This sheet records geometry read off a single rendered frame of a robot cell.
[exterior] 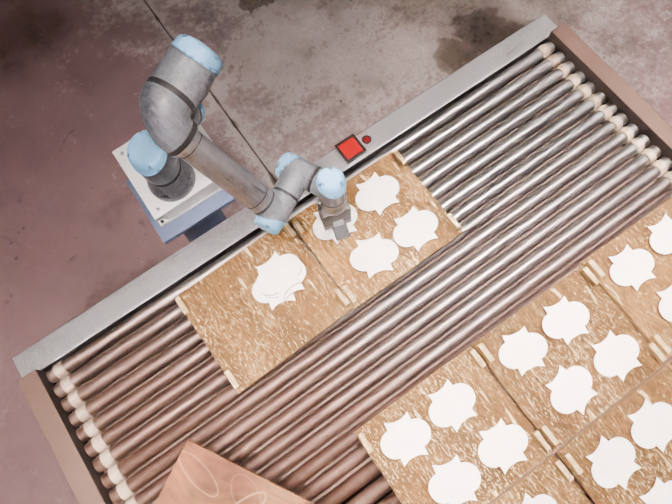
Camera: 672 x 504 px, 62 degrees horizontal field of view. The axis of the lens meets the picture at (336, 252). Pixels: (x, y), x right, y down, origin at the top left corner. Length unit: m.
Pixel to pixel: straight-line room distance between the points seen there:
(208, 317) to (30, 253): 1.57
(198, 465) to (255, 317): 0.43
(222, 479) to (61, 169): 2.09
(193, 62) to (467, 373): 1.08
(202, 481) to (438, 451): 0.63
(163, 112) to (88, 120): 2.04
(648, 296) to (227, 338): 1.23
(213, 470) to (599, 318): 1.15
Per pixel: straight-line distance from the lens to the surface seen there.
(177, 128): 1.30
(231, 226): 1.81
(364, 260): 1.70
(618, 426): 1.78
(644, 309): 1.87
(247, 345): 1.68
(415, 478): 1.65
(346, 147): 1.87
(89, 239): 3.02
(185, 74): 1.31
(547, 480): 1.71
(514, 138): 1.96
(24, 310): 3.06
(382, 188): 1.79
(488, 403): 1.68
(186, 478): 1.59
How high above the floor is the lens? 2.57
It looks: 72 degrees down
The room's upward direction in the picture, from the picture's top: 6 degrees counter-clockwise
